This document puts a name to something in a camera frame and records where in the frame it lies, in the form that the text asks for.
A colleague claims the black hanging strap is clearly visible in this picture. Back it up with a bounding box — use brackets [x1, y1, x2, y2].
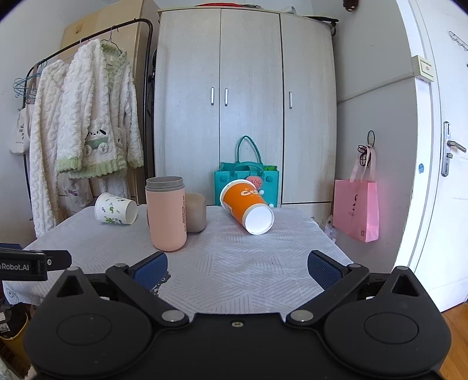
[146, 47, 159, 120]

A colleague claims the clear plastic bag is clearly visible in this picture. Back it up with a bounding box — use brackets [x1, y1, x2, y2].
[324, 215, 339, 242]

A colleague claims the white hook rail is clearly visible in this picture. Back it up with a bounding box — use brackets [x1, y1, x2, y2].
[448, 31, 468, 54]

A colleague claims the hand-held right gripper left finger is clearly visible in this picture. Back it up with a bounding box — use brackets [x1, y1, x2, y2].
[41, 251, 190, 328]

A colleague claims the white green-print paper cup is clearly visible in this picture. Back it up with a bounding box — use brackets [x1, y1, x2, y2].
[94, 192, 138, 226]

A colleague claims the yellow bin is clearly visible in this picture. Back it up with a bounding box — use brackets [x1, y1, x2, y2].
[0, 310, 34, 378]

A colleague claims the orange paper cup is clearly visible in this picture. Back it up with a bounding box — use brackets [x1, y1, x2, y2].
[219, 179, 275, 235]

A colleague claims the white fleece jacket green trim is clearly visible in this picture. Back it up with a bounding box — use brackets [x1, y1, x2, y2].
[56, 38, 145, 179]

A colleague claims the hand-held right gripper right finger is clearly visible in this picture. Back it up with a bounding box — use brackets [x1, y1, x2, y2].
[286, 250, 433, 328]

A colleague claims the white door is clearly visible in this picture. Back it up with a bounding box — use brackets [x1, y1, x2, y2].
[397, 0, 468, 313]

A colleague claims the silver door handle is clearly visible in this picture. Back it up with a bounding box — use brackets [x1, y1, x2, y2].
[441, 121, 468, 178]

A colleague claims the white patterned tablecloth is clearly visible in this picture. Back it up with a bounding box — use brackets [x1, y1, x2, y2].
[7, 203, 355, 319]

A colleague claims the white fleece robe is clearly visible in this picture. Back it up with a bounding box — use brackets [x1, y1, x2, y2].
[28, 58, 130, 238]

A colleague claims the pink paper bag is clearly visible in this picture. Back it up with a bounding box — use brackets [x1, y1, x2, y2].
[332, 145, 380, 243]

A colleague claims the beige cup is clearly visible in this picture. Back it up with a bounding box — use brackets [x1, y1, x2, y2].
[185, 192, 208, 234]

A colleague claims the cream wall switch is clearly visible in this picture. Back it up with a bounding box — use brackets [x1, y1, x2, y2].
[412, 54, 436, 83]

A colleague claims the light blue wire hanger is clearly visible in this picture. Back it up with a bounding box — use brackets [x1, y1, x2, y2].
[13, 60, 48, 105]

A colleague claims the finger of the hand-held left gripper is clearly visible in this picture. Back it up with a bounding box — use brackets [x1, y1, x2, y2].
[45, 250, 73, 271]

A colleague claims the teal tote bag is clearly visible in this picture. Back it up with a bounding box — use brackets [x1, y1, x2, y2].
[214, 135, 281, 208]

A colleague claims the red cloth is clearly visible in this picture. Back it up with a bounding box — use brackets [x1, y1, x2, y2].
[194, 0, 261, 9]

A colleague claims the white canvas tote bag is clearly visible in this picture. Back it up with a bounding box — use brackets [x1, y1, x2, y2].
[8, 66, 38, 156]

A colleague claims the black hair tie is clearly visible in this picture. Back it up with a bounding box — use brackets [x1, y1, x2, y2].
[357, 129, 377, 167]

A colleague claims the light wood three-door wardrobe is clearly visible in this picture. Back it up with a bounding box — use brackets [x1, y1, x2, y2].
[153, 5, 339, 220]

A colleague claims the black clothes rack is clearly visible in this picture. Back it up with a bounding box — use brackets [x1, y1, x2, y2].
[22, 18, 155, 238]

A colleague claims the pink tumbler with grey rim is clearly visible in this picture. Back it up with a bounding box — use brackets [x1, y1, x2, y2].
[145, 176, 188, 252]

